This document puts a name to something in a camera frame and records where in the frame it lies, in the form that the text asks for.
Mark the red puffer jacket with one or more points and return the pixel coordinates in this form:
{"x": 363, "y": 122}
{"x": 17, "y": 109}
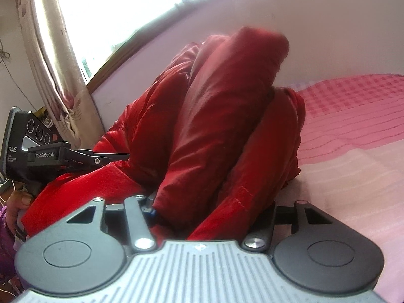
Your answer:
{"x": 212, "y": 139}

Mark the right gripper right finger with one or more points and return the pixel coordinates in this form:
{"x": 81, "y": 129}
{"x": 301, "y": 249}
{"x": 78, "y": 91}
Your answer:
{"x": 315, "y": 251}

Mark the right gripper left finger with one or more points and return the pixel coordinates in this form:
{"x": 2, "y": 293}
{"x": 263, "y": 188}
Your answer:
{"x": 76, "y": 255}

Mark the beige patterned curtain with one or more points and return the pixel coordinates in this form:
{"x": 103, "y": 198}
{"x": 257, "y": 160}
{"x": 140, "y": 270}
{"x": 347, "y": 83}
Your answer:
{"x": 57, "y": 73}

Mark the pink checked bed sheet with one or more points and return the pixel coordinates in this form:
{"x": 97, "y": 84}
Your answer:
{"x": 351, "y": 160}

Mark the person's left hand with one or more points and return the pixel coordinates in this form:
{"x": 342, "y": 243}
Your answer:
{"x": 18, "y": 201}

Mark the wooden window frame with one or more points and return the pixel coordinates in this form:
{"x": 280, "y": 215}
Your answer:
{"x": 140, "y": 39}

